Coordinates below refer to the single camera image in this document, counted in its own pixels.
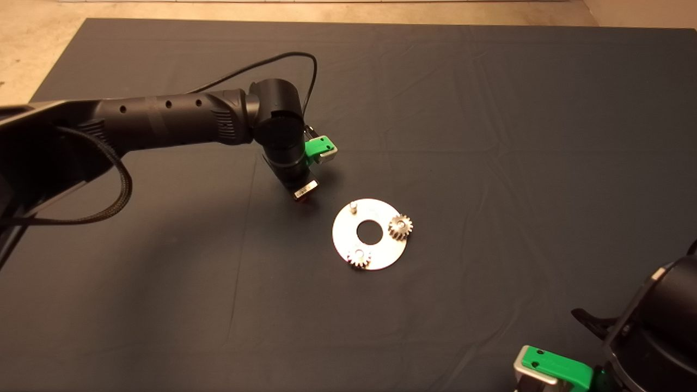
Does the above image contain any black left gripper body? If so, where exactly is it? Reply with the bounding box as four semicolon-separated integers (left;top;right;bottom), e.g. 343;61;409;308
280;166;319;201

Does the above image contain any round metal carrier plate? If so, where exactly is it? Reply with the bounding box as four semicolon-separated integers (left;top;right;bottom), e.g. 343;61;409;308
332;199;408;271

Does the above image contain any black braided left arm sleeve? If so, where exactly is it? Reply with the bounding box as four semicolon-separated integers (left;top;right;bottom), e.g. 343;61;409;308
0;126;133;226

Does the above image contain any dark grey table cloth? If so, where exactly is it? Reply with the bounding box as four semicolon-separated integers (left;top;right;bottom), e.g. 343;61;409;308
0;18;697;392

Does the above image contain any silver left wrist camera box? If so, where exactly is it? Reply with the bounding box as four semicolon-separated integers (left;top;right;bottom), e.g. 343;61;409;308
319;136;338;165

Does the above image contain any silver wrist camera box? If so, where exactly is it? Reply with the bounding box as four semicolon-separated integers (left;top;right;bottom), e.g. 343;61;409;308
513;346;561;392
319;136;338;165

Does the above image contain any green left camera mount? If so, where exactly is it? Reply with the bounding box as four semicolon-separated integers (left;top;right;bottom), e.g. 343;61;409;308
304;136;335;166

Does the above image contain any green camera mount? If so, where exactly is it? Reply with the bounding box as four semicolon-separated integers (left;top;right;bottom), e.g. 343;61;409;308
520;345;594;390
304;136;335;166

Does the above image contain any black left camera cable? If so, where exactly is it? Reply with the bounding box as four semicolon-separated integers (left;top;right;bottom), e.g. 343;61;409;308
188;52;319;131

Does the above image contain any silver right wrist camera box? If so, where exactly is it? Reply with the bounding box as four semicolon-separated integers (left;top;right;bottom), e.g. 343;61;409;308
513;346;561;392

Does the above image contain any green right camera mount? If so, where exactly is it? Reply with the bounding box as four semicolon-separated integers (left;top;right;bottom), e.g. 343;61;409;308
520;345;594;390

